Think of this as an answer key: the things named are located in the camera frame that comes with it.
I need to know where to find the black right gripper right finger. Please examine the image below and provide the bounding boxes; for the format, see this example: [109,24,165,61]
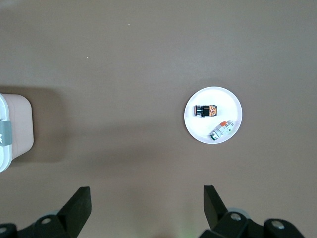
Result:
[200,184,263,238]

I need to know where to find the white lidded box grey clips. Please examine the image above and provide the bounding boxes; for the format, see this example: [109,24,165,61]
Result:
[0,93,34,173]

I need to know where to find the orange and black push-button switch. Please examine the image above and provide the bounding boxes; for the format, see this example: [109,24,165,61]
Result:
[194,104,218,118]

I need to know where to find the pale pink round plate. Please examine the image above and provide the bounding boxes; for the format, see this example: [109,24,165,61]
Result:
[183,86,243,144]

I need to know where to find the small white orange part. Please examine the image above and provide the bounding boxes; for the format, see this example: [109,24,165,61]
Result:
[209,120,235,141]

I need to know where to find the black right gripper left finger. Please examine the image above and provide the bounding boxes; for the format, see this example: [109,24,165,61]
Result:
[17,186,93,238]

